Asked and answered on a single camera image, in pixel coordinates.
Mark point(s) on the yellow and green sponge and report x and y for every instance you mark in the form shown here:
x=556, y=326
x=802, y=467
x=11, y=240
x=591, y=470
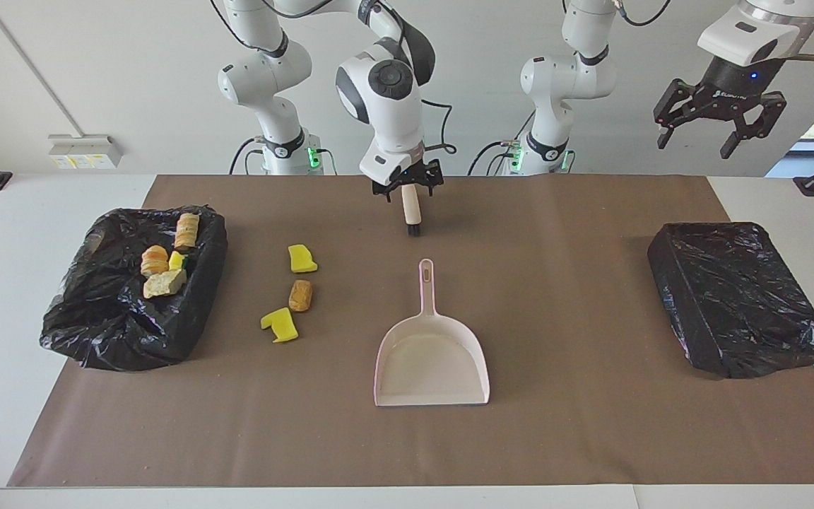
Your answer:
x=176, y=261

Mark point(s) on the white wall socket box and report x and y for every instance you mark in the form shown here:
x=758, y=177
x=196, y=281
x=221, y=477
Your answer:
x=85, y=150

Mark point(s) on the pale pink plastic dustpan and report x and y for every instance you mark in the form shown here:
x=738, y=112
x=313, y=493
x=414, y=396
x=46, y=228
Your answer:
x=432, y=367

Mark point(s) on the beige hand brush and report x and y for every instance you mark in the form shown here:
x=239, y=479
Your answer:
x=411, y=208

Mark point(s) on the small yellow sponge chunk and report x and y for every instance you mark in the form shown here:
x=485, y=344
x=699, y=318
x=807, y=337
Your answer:
x=302, y=260

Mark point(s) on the bin with crumpled black bag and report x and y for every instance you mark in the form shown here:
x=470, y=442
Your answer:
x=110, y=325

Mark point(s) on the yellowish foam chunk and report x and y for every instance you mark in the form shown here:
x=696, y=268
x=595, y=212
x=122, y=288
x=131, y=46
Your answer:
x=186, y=232
x=164, y=284
x=155, y=261

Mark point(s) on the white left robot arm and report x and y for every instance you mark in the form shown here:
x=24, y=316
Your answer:
x=562, y=78

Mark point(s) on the notched yellow sponge piece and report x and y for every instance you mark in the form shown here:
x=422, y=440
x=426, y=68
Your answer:
x=281, y=326

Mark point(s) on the brown paper table mat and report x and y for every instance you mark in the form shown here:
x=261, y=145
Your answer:
x=407, y=445

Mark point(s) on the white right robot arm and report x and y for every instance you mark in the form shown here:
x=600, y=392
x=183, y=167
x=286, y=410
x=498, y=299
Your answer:
x=386, y=99

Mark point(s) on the brown sponge chunk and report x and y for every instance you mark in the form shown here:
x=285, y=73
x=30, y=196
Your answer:
x=300, y=295

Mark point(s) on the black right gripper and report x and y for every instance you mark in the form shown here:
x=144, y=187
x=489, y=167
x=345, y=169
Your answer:
x=409, y=177

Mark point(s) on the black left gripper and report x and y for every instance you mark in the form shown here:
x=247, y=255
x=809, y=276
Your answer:
x=735, y=88

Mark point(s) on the bin with smooth black bag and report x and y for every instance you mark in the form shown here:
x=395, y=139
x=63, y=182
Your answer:
x=732, y=297

